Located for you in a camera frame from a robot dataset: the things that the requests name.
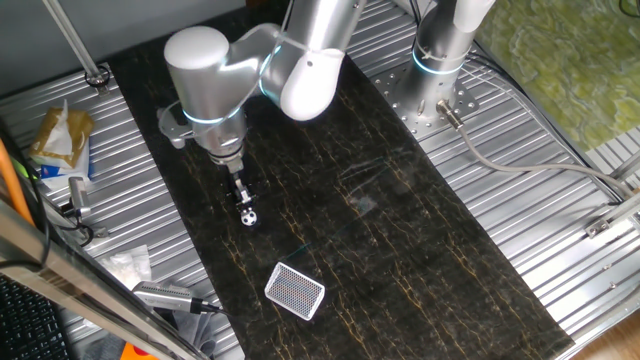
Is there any grey base cable with connector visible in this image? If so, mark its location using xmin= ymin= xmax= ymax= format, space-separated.
xmin=435 ymin=98 xmax=637 ymax=200

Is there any aluminium frame bar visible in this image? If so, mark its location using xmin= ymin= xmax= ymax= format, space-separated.
xmin=583 ymin=192 xmax=640 ymax=239
xmin=607 ymin=149 xmax=640 ymax=184

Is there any orange pole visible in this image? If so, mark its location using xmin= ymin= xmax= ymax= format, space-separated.
xmin=0 ymin=138 xmax=36 ymax=227

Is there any camera stand bracket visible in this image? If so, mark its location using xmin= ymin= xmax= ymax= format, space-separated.
xmin=58 ymin=202 xmax=111 ymax=247

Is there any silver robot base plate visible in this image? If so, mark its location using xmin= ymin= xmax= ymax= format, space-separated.
xmin=372 ymin=62 xmax=480 ymax=141

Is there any black keyboard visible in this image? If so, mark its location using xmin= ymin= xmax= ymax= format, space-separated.
xmin=0 ymin=273 xmax=71 ymax=360

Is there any metal frame beam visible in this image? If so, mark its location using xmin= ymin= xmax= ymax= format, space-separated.
xmin=0 ymin=199 xmax=211 ymax=360

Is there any green marble pattern sheet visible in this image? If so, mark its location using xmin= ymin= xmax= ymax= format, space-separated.
xmin=474 ymin=0 xmax=640 ymax=154

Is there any orange emergency stop button box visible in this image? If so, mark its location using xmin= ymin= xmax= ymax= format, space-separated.
xmin=119 ymin=342 xmax=162 ymax=360

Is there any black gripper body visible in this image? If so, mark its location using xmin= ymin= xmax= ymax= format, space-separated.
xmin=227 ymin=169 xmax=254 ymax=204

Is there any crumpled white tissue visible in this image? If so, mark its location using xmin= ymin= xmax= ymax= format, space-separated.
xmin=98 ymin=243 xmax=153 ymax=292

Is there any grey camera on stand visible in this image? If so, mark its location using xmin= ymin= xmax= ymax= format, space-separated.
xmin=68 ymin=176 xmax=93 ymax=219

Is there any black marble pattern mat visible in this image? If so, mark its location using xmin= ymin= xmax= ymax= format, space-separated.
xmin=107 ymin=4 xmax=576 ymax=360

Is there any aluminium frame pole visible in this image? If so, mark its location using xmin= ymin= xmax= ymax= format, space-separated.
xmin=42 ymin=0 xmax=111 ymax=96

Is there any white mesh goal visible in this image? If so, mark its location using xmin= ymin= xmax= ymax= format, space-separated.
xmin=263 ymin=261 xmax=327 ymax=322

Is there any black base cable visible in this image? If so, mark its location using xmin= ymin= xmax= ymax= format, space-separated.
xmin=465 ymin=39 xmax=626 ymax=206

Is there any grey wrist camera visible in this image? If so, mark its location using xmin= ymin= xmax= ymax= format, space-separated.
xmin=157 ymin=105 xmax=195 ymax=150

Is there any blue white tissue packet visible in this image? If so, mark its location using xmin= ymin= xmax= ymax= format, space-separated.
xmin=37 ymin=149 xmax=93 ymax=192

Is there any silver camera with black plug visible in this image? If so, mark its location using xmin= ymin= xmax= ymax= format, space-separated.
xmin=132 ymin=280 xmax=222 ymax=316

